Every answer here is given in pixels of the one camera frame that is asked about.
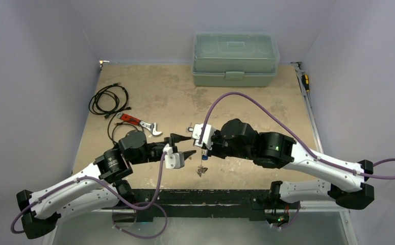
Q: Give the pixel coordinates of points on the yellow black screwdriver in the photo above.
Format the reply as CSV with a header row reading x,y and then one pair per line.
x,y
305,82

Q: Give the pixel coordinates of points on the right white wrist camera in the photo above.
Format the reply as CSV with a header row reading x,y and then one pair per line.
x,y
202,136

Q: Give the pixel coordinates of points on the red handled adjustable wrench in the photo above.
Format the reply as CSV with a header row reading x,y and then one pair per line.
x,y
152,128

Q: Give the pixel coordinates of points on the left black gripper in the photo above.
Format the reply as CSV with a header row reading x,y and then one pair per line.
x,y
174,139

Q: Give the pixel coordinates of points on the keyring with keys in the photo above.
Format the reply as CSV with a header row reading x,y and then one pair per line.
x,y
204,157

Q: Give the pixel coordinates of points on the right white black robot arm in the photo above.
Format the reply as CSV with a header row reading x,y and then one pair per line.
x,y
336,180

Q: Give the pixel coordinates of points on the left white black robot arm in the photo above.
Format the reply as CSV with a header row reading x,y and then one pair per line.
x,y
99,185

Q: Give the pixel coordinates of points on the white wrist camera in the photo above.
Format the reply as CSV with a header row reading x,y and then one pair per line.
x,y
173,159
202,136

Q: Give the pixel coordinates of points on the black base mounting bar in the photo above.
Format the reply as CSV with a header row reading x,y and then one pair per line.
x,y
252,204

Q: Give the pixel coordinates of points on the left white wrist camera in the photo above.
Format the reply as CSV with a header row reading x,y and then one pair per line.
x,y
173,159

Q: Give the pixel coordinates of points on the green plastic toolbox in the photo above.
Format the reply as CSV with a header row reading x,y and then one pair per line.
x,y
234,59

